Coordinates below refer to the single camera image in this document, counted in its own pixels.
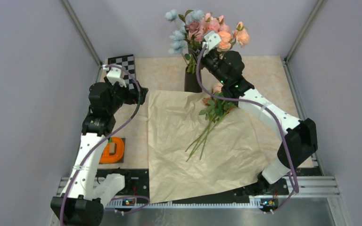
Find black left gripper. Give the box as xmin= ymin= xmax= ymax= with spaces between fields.
xmin=104 ymin=75 xmax=148 ymax=113

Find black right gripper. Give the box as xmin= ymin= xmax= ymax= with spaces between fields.
xmin=189 ymin=47 xmax=228 ymax=86

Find small pink flower bunch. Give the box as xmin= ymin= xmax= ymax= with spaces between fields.
xmin=185 ymin=97 xmax=237 ymax=162

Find orange paper bouquet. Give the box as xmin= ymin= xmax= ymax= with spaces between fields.
xmin=147 ymin=89 xmax=294 ymax=204

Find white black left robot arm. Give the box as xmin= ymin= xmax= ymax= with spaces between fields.
xmin=50 ymin=64 xmax=148 ymax=226

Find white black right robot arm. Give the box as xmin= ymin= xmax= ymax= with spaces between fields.
xmin=192 ymin=31 xmax=318 ymax=194

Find pink orange blue flowers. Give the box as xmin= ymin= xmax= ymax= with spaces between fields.
xmin=165 ymin=9 xmax=250 ymax=68

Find black cylindrical vase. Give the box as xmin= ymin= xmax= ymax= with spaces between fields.
xmin=184 ymin=68 xmax=202 ymax=93

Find black grey chessboard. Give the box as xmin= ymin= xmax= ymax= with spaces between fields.
xmin=107 ymin=54 xmax=137 ymax=90

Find orange curved toy track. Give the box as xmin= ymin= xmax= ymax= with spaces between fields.
xmin=99 ymin=137 xmax=125 ymax=164

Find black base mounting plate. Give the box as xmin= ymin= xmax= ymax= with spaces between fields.
xmin=73 ymin=168 xmax=323 ymax=205

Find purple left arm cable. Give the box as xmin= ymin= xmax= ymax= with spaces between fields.
xmin=59 ymin=64 xmax=151 ymax=226

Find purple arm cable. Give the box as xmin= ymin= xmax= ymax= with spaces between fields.
xmin=195 ymin=43 xmax=300 ymax=215
xmin=59 ymin=64 xmax=151 ymax=226

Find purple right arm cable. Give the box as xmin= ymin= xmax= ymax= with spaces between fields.
xmin=195 ymin=43 xmax=300 ymax=215

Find aluminium frame rail right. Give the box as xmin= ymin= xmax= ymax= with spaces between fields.
xmin=284 ymin=0 xmax=328 ymax=65

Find aluminium frame rail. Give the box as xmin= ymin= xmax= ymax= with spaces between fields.
xmin=57 ymin=169 xmax=352 ymax=226
xmin=284 ymin=0 xmax=328 ymax=65
xmin=60 ymin=0 xmax=102 ymax=67

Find aluminium frame rail left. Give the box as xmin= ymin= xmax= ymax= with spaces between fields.
xmin=60 ymin=0 xmax=102 ymax=67

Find aluminium front frame rail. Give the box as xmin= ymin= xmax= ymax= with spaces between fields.
xmin=57 ymin=169 xmax=352 ymax=226

